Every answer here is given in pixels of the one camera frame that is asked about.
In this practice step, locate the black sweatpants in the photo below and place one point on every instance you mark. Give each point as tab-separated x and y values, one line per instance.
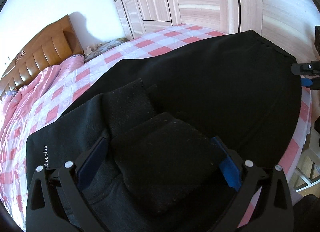
161	171

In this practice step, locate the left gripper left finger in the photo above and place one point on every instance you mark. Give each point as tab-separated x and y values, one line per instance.
56	201

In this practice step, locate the pink checkered bed sheet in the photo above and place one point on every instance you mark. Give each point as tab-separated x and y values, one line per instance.
52	104

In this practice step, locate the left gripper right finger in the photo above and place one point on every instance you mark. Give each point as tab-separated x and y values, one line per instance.
262	201

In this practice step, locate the light wooden wardrobe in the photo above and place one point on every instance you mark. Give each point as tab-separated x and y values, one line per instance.
290	24

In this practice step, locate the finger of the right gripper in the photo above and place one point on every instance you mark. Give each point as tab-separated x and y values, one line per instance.
312	84
312	68

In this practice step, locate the pink quilt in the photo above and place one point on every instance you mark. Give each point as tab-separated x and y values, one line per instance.
17	102

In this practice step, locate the brown wooden headboard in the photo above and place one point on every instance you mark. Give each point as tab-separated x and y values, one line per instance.
51	46

